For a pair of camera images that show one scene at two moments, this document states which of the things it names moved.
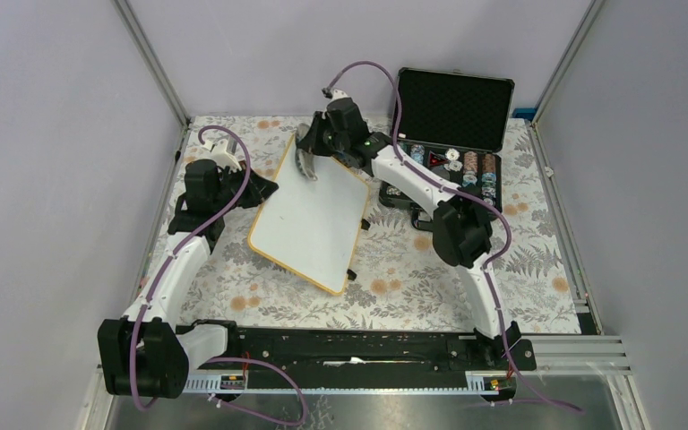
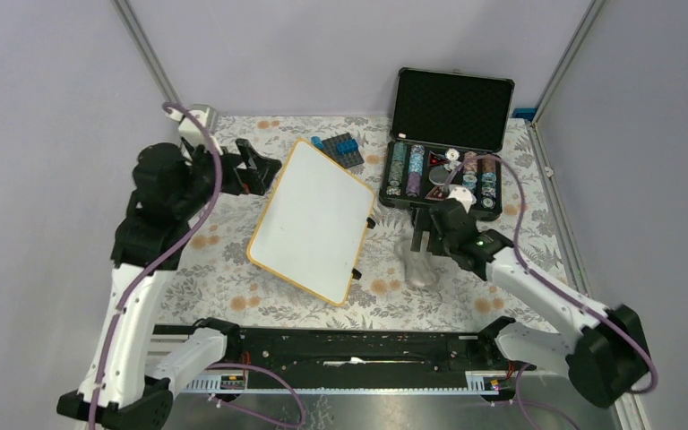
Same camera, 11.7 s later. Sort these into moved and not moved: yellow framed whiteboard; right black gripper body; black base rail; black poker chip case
Moved: yellow framed whiteboard; right black gripper body
Not moved: black base rail; black poker chip case
